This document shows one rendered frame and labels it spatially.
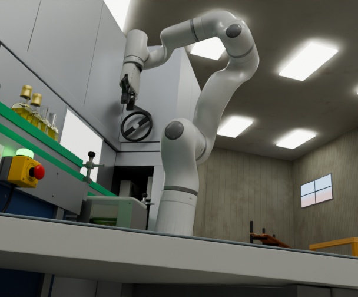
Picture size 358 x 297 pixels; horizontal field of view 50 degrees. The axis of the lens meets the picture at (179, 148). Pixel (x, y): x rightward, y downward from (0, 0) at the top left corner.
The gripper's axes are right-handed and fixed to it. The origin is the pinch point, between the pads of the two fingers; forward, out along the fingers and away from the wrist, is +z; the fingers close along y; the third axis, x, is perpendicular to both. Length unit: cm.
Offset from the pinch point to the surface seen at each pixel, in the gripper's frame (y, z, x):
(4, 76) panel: 19.4, -2.5, -42.0
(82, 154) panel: -45, 5, -42
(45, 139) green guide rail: 22.8, 24.5, -16.2
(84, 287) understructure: -75, 68, -45
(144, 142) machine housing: -90, -20, -27
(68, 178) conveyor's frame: 8.2, 33.2, -14.4
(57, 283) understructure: -48, 67, -45
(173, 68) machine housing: -90, -74, -12
